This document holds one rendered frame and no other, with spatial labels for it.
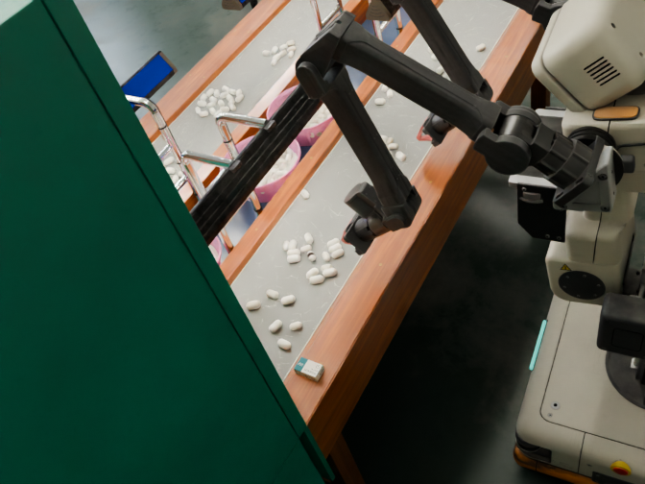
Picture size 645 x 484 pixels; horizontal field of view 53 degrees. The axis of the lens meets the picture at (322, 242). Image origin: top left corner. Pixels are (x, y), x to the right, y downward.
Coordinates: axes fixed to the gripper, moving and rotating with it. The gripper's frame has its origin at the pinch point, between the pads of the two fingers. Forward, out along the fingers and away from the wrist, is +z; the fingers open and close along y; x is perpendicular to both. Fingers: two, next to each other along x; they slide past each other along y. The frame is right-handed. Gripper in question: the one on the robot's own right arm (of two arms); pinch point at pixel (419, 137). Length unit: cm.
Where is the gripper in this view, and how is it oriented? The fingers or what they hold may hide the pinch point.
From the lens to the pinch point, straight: 189.1
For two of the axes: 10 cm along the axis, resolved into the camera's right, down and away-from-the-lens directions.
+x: 7.3, 6.4, 2.3
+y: -4.8, 7.2, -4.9
